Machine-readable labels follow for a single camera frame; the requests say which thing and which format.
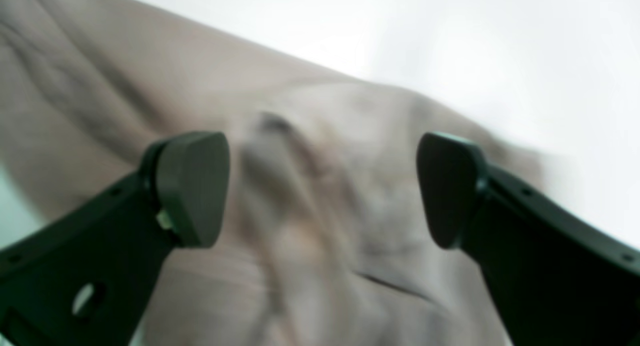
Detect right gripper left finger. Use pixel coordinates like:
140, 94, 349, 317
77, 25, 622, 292
0, 131, 231, 346

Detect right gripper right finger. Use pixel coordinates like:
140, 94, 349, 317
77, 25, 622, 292
416, 132, 640, 346

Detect mauve t-shirt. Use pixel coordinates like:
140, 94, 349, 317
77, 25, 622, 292
1, 0, 542, 346

